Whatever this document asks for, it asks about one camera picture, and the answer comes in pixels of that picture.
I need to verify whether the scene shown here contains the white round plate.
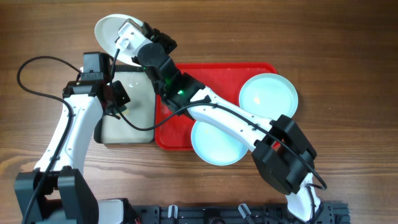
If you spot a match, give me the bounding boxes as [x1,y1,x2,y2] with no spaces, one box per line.
[95,14,143,56]

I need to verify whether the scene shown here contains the light blue plate front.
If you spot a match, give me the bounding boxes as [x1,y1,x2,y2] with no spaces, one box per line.
[191,121,248,166]

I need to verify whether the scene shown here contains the light blue plate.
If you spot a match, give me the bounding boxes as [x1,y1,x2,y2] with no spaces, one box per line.
[239,73,299,120]
[191,121,248,166]

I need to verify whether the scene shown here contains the green yellow sponge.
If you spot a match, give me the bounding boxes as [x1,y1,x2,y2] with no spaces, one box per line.
[119,105,129,115]

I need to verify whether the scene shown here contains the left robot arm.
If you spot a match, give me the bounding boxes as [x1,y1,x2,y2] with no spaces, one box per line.
[14,81,134,223]

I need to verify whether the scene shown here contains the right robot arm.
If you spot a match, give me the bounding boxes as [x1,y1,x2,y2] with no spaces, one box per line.
[135,22,319,223]

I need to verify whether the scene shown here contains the black water tray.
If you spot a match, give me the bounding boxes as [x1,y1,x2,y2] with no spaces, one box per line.
[93,65,155,144]

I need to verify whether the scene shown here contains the red plastic tray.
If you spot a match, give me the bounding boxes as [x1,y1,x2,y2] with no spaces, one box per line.
[154,62,278,151]

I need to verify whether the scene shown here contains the light blue plate right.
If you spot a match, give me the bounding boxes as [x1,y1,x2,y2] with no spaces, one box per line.
[239,73,299,120]

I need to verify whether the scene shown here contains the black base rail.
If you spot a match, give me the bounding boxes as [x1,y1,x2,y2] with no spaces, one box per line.
[132,202,351,224]

